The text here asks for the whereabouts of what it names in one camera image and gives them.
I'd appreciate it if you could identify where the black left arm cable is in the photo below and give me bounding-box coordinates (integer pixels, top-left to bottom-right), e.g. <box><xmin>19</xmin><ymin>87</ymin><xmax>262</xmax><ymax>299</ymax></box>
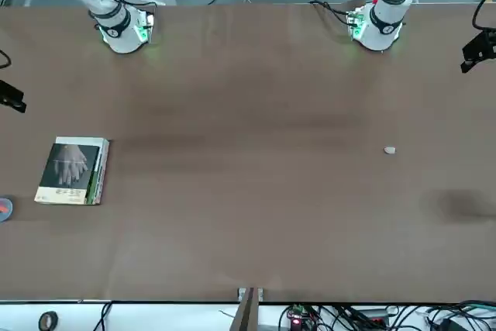
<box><xmin>472</xmin><ymin>0</ymin><xmax>496</xmax><ymax>33</ymax></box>

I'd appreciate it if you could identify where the green and white book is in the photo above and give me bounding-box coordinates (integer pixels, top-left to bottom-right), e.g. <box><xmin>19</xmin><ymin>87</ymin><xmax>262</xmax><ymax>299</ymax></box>
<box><xmin>55</xmin><ymin>136</ymin><xmax>110</xmax><ymax>206</ymax></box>

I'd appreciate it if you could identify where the black tape roll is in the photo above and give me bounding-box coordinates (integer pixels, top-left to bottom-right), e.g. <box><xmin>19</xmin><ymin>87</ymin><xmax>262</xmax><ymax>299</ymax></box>
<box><xmin>38</xmin><ymin>311</ymin><xmax>60</xmax><ymax>330</ymax></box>

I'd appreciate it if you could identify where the circuit board with red light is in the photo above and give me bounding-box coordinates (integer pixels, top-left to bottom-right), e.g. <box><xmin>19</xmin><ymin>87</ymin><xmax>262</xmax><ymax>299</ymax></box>
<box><xmin>285</xmin><ymin>305</ymin><xmax>317</xmax><ymax>328</ymax></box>

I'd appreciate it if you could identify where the black power adapter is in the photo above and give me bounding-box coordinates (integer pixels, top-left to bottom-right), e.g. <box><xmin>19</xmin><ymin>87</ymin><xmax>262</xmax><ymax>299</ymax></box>
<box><xmin>439</xmin><ymin>317</ymin><xmax>466</xmax><ymax>331</ymax></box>

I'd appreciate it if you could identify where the black desk cable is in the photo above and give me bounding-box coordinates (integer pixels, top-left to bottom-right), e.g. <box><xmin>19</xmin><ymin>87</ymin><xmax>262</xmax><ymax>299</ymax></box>
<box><xmin>91</xmin><ymin>302</ymin><xmax>113</xmax><ymax>331</ymax></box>

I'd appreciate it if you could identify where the brown post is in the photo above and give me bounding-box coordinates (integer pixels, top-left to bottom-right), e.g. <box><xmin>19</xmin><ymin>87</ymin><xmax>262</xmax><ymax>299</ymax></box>
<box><xmin>230</xmin><ymin>287</ymin><xmax>265</xmax><ymax>331</ymax></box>

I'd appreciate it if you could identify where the dark book with hand photo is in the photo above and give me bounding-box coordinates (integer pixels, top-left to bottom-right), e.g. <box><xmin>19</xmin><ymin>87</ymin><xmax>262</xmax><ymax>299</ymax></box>
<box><xmin>33</xmin><ymin>143</ymin><xmax>101</xmax><ymax>205</ymax></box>

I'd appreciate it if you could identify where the white side desk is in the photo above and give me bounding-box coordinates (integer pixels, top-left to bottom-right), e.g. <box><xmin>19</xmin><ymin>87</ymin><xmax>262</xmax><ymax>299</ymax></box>
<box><xmin>0</xmin><ymin>302</ymin><xmax>496</xmax><ymax>331</ymax></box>

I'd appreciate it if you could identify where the black base cable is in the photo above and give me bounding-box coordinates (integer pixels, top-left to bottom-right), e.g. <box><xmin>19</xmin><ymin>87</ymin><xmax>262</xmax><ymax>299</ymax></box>
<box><xmin>309</xmin><ymin>0</ymin><xmax>360</xmax><ymax>26</ymax></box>

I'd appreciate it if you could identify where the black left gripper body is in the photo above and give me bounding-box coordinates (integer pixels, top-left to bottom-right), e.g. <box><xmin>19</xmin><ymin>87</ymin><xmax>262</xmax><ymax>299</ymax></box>
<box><xmin>484</xmin><ymin>28</ymin><xmax>496</xmax><ymax>57</ymax></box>

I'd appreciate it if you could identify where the black ribbed power supply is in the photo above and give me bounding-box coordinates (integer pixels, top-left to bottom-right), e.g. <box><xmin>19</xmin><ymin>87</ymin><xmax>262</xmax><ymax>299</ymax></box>
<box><xmin>362</xmin><ymin>309</ymin><xmax>390</xmax><ymax>325</ymax></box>

